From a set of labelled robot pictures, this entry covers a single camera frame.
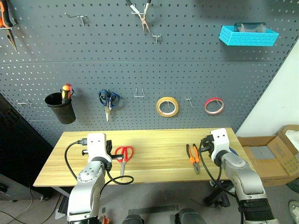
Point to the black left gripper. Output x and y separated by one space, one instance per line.
109 145

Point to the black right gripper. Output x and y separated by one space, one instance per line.
211 142

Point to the orange black combination pliers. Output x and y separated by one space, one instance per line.
194 158

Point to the blue tape roll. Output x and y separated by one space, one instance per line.
234 152

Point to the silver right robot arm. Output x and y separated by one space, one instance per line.
245 177

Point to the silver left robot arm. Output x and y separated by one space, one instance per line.
86 186

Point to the orange metal bracket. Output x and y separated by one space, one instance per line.
106 220

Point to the grey pegboard wall panel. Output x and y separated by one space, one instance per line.
187 70

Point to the red tape roll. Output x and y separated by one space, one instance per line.
208 110

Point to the silver pegboard hook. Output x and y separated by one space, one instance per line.
24 103
139 95
156 37
78 16
189 100

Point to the black table leg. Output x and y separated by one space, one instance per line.
219 198

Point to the yellow tape roll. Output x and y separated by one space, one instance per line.
160 110

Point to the black plastic cup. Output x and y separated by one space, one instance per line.
64 112

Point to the brown cardboard box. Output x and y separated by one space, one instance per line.
268 172

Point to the dark grey rounded cover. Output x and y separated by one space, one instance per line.
133 219
190 217

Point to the orange black screwdriver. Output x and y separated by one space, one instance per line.
66 92

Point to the black cabinet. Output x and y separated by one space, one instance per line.
21 144

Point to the white plastic bag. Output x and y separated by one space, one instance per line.
293 137

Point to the grey shoe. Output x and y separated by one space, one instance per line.
294 210

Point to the cyan brick-pattern basket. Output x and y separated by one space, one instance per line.
247 38

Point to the dark glossy box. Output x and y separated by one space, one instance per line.
250 26

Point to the black white needle-nose pliers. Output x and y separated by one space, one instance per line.
142 18

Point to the orange black long-nose pliers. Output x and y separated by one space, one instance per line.
2 17

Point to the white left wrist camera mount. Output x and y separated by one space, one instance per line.
97 149

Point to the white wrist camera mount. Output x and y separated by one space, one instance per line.
97 149
220 140

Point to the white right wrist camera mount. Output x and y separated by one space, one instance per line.
220 140

